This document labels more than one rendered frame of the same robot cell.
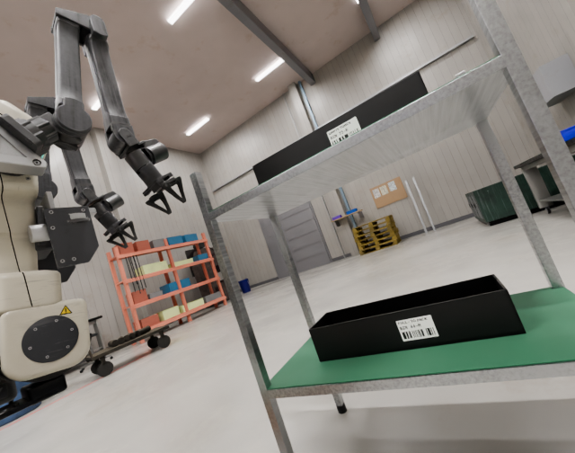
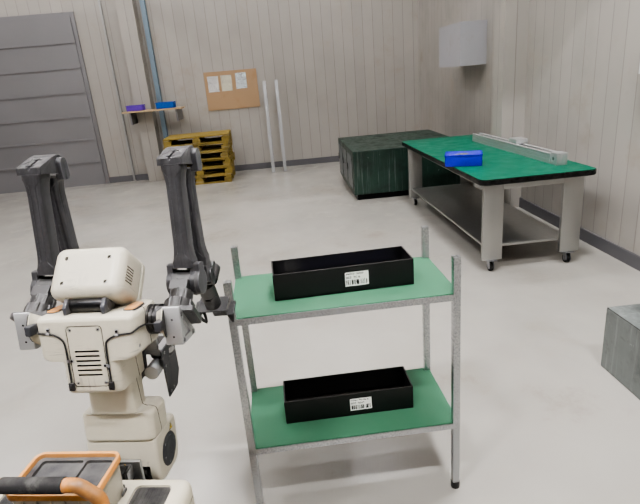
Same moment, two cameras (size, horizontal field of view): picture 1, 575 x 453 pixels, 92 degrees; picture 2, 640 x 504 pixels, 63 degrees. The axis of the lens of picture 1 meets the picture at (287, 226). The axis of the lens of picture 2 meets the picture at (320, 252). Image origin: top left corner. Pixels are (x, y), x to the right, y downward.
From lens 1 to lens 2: 1.60 m
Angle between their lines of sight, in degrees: 40
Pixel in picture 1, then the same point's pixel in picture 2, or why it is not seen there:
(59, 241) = (168, 375)
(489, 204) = (364, 173)
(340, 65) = not seen: outside the picture
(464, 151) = (350, 64)
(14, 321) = (159, 442)
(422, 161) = (294, 57)
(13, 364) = (162, 470)
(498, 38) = (455, 286)
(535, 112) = (456, 325)
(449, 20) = not seen: outside the picture
